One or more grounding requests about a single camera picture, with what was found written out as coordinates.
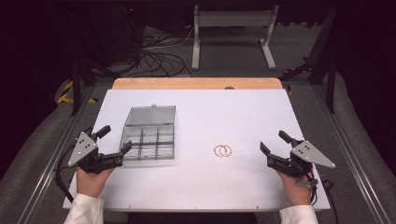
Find person's left hand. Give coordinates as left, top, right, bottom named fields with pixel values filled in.
left=76, top=166, right=115, bottom=199

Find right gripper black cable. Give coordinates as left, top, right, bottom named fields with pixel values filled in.
left=306, top=169, right=340, bottom=224

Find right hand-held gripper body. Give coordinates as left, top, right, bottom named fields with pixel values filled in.
left=266, top=138, right=336, bottom=179

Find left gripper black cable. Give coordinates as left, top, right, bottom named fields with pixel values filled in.
left=54, top=143, right=78, bottom=203

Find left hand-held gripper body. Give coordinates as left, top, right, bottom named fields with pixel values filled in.
left=67, top=125, right=125, bottom=175

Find person's right hand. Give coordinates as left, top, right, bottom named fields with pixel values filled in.
left=276, top=170, right=314, bottom=206

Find black tripod stand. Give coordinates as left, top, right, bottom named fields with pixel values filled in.
left=64, top=8, right=120, bottom=117

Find aluminium rail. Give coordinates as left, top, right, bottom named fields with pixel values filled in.
left=312, top=84, right=392, bottom=224
left=16, top=86, right=96, bottom=224

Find black metal stand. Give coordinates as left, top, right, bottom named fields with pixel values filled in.
left=278, top=6, right=339, bottom=115

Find black floor cables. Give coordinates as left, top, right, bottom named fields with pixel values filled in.
left=124, top=26, right=195, bottom=78

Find white metal stand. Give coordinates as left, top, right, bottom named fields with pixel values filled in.
left=191, top=5, right=280, bottom=71

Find clear plastic compartment box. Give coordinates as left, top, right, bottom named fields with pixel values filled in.
left=119, top=104, right=177, bottom=161

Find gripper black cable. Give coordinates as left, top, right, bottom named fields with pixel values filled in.
left=54, top=143, right=78, bottom=203
left=306, top=169, right=340, bottom=224

